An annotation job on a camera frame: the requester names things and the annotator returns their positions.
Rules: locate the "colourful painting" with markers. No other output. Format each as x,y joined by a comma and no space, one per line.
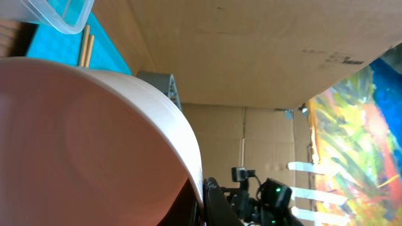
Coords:
357,141

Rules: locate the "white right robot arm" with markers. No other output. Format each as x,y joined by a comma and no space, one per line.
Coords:
260,203

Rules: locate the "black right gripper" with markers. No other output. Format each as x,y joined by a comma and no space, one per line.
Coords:
241,203

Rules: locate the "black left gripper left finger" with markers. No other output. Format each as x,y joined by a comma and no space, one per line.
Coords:
185,210

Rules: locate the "clear plastic bin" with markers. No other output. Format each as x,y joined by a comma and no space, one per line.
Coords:
67,16

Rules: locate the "grey dishwasher rack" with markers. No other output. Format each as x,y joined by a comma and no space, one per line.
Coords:
164,82

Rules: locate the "pink bowl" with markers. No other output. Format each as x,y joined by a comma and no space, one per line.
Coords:
90,147

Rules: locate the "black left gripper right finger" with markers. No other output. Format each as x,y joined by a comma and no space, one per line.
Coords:
217,210

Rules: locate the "wooden chopstick left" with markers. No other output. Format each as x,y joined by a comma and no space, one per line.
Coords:
83,47

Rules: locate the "teal plastic tray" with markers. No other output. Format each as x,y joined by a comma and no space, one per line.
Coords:
50,44

